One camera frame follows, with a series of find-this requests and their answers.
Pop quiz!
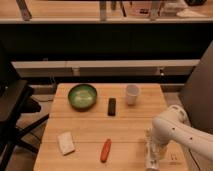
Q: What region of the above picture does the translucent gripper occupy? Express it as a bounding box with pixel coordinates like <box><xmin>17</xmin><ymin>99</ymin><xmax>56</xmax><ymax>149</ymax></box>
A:
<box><xmin>153</xmin><ymin>140</ymin><xmax>167</xmax><ymax>161</ymax></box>

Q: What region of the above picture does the clear plastic bottle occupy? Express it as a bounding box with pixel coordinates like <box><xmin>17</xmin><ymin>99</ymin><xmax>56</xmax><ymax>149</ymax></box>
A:
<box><xmin>145</xmin><ymin>129</ymin><xmax>159</xmax><ymax>171</ymax></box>

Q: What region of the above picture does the green ceramic bowl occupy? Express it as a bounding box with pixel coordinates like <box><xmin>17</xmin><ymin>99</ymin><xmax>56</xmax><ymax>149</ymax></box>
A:
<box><xmin>68</xmin><ymin>84</ymin><xmax>97</xmax><ymax>110</ymax></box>

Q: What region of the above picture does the white sponge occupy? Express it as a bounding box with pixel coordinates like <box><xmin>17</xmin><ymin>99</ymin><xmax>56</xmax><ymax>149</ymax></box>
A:
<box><xmin>58</xmin><ymin>132</ymin><xmax>75</xmax><ymax>155</ymax></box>

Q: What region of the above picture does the orange carrot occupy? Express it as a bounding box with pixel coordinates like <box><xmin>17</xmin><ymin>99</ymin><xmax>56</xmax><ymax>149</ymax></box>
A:
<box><xmin>100</xmin><ymin>139</ymin><xmax>111</xmax><ymax>162</ymax></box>

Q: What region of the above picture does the black chair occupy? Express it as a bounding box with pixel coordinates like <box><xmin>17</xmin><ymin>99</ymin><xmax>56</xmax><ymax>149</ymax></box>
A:
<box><xmin>0</xmin><ymin>43</ymin><xmax>49</xmax><ymax>171</ymax></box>

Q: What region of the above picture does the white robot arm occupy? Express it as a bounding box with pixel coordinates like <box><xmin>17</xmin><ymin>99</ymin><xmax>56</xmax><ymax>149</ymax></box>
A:
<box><xmin>145</xmin><ymin>105</ymin><xmax>213</xmax><ymax>169</ymax></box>

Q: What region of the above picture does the white paper cup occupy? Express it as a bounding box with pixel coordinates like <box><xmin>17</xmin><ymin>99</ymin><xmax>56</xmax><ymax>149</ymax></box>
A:
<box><xmin>125</xmin><ymin>84</ymin><xmax>140</xmax><ymax>105</ymax></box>

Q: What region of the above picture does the black rectangular remote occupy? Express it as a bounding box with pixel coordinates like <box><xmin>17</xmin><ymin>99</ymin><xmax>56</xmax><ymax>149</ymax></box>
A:
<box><xmin>108</xmin><ymin>98</ymin><xmax>116</xmax><ymax>116</ymax></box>

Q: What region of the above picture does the grey panel right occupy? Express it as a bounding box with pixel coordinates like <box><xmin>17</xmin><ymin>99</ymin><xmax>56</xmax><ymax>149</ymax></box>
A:
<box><xmin>179</xmin><ymin>41</ymin><xmax>213</xmax><ymax>171</ymax></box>

